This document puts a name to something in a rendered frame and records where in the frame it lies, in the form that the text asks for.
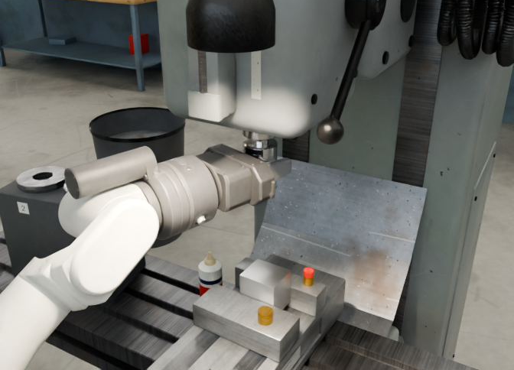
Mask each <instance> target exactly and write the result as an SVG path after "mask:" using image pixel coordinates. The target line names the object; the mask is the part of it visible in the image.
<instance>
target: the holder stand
mask: <svg viewBox="0 0 514 370"><path fill-rule="evenodd" d="M65 170H66V169H65V168H63V167H56V166H46V167H36V168H33V169H30V170H27V171H25V172H23V173H22V174H20V175H19V176H18V177H17V180H14V181H12V182H11V183H9V184H8V185H6V186H4V187H3V188H1V189H0V217H1V221H2V227H3V231H4V234H5V241H6V244H7V247H8V253H9V257H10V260H11V266H12V270H13V274H14V277H15V278H16V277H17V276H18V274H19V273H20V272H21V271H22V270H23V269H24V268H25V267H26V266H27V264H28V263H29V262H30V261H31V260H32V259H33V258H34V257H36V258H39V259H42V258H46V257H48V256H50V255H52V254H54V253H56V252H58V251H60V250H62V249H65V248H66V247H68V246H70V245H71V244H72V243H73V242H74V241H75V240H76V237H74V236H72V235H70V234H68V233H67V232H66V231H65V230H64V229H63V227H62V226H61V224H60V221H59V217H58V211H59V206H60V202H61V200H62V199H63V197H64V196H65V194H66V193H67V192H68V189H67V186H66V183H65V179H64V171H65ZM144 267H145V256H144V257H143V258H142V259H141V261H140V262H139V263H138V264H137V265H136V266H135V268H134V269H133V270H132V271H131V273H130V274H129V275H128V277H127V278H126V279H125V280H124V281H123V282H122V283H121V284H120V285H119V286H118V287H117V288H116V289H115V291H114V292H113V293H112V295H111V296H110V297H109V298H108V300H111V301H114V300H115V299H116V298H117V296H119V295H120V294H121V292H123V291H124V289H125V288H126V287H127V286H128V285H129V284H130V283H131V282H132V280H133V279H134V278H135V277H136V276H137V275H138V274H139V272H140V271H141V270H142V269H143V268H144Z"/></svg>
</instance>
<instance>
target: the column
mask: <svg viewBox="0 0 514 370"><path fill-rule="evenodd" d="M441 3H442V1H441V0H417V5H416V12H415V23H414V30H413V35H414V37H415V39H414V44H413V46H412V47H411V50H410V51H409V52H408V54H406V55H405V56H404V57H403V58H402V59H400V60H398V61H397V62H396V63H394V64H393V65H391V66H390V67H389V68H387V69H386V70H384V71H383V72H381V73H380V74H379V75H378V76H376V77H374V78H372V79H370V80H362V79H356V82H355V89H354V92H353V95H352V96H351V98H350V100H349V101H348V102H346V103H345V106H344V108H343V112H342V115H341V117H340V122H341V124H342V125H343V130H344V133H343V137H342V139H341V140H340V141H339V142H338V143H336V144H332V145H328V144H324V143H322V142H321V141H320V140H319V138H318V137H317V126H318V125H319V123H320V122H319V123H318V124H316V125H315V126H314V127H313V128H311V129H310V130H308V131H307V132H305V133H304V134H303V135H301V136H298V139H297V141H292V140H291V139H290V138H279V137H275V138H274V139H275V140H276V141H277V142H278V156H279V157H285V158H289V159H292V160H296V161H303V162H307V163H310V164H316V165H320V166H325V167H331V168H334V169H338V170H345V171H349V172H352V173H356V174H362V175H366V176H370V177H376V178H380V179H384V180H391V181H394V182H398V183H404V184H408V185H412V186H416V187H422V188H426V189H428V192H427V195H426V198H425V204H424V208H423V211H422V214H421V221H420V224H419V227H418V234H417V237H416V240H415V247H414V250H413V253H412V259H411V263H410V265H409V269H408V273H407V276H406V279H405V283H404V287H403V289H402V294H401V297H400V300H399V304H398V307H397V310H396V313H395V318H394V320H393V323H392V326H394V327H396V328H397V329H398V330H399V335H400V336H401V337H402V338H403V339H404V344H406V345H409V346H413V347H415V348H417V349H421V350H424V351H426V352H430V353H432V354H435V355H439V356H441V357H444V358H446V359H450V360H452V361H453V360H454V356H455V354H454V353H455V349H456V345H457V338H458V334H459V330H460V324H461V320H462V316H463V311H464V304H465V300H466V296H467V289H468V285H469V282H470V275H471V271H472V267H473V260H474V255H475V251H476V247H477V240H478V237H479V233H480V226H481V222H482V218H483V211H484V206H485V202H486V196H487V192H488V188H489V184H490V177H491V173H492V169H493V162H494V157H495V156H496V147H497V143H498V139H499V132H500V128H501V124H502V120H503V113H504V109H505V105H506V98H507V94H508V90H509V83H510V79H511V75H512V68H513V64H512V65H511V66H510V67H502V66H500V65H499V64H498V63H497V59H496V52H495V53H493V54H485V53H484V52H483V51H482V47H481V46H482V42H481V45H480V51H479V53H478V54H477V56H476V57H475V58H473V59H472V60H466V59H464V58H463V57H462V56H461V54H460V51H459V47H458V42H457V37H456V39H455V40H454V42H453V43H452V44H450V45H448V46H441V45H440V44H439V43H438V39H437V29H438V19H439V14H440V12H439V11H440V8H441Z"/></svg>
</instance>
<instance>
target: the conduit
mask: <svg viewBox="0 0 514 370"><path fill-rule="evenodd" d="M441 1H442V3H441V8H440V11H439V12H440V14H439V19H438V29H437V39H438V43H439V44H440V45H441V46H448V45H450V44H452V43H453V42H454V40H455V39H456V37H457V42H458V47H459V51H460V54H461V56H462V57H463V58H464V59H466V60H472V59H473V58H475V57H476V56H477V54H478V53H479V51H480V45H481V42H482V46H481V47H482V51H483V52H484V53H485V54H493V53H495V52H496V59H497V63H498V64H499V65H500V66H502V67H510V66H511V65H512V64H514V0H475V1H474V2H475V3H474V4H473V0H441ZM488 3H489V4H488ZM473 5H474V6H473ZM487 6H488V7H487ZM487 9H488V10H487ZM486 12H487V13H486ZM485 16H486V17H485ZM485 18H486V20H485ZM485 21H486V22H485ZM484 23H485V24H484ZM484 25H485V27H484ZM483 28H485V29H483ZM483 30H484V33H483ZM482 38H483V41H482Z"/></svg>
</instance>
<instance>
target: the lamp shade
mask: <svg viewBox="0 0 514 370"><path fill-rule="evenodd" d="M275 12H276V9H275V4H274V2H273V0H188V2H187V7H186V24H187V46H188V47H190V48H192V49H195V50H201V51H206V52H213V53H247V52H254V51H260V50H266V49H269V48H271V47H274V46H275Z"/></svg>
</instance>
